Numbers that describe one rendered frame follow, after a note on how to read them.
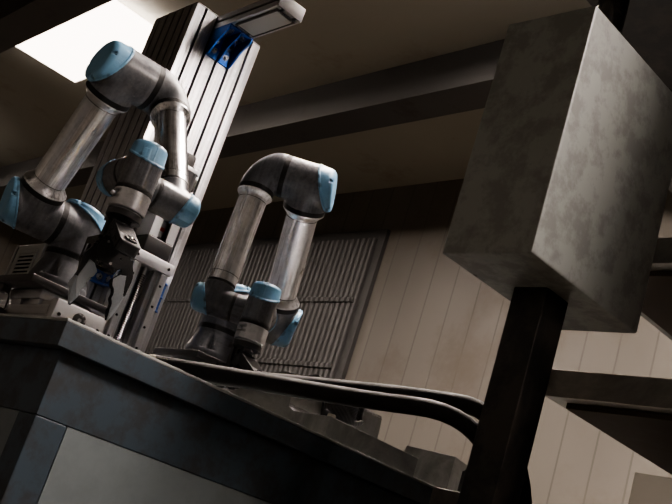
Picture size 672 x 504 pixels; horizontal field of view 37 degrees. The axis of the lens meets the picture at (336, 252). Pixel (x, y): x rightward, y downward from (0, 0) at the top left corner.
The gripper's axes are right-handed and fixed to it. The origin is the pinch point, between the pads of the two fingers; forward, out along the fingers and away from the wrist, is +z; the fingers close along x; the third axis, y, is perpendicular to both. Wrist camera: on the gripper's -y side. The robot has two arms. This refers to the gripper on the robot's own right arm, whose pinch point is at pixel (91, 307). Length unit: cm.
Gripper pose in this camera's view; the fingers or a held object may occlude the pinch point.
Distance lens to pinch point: 196.3
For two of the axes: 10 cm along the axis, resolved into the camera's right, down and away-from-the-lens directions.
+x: -7.5, -4.2, -5.1
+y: -5.8, 0.7, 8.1
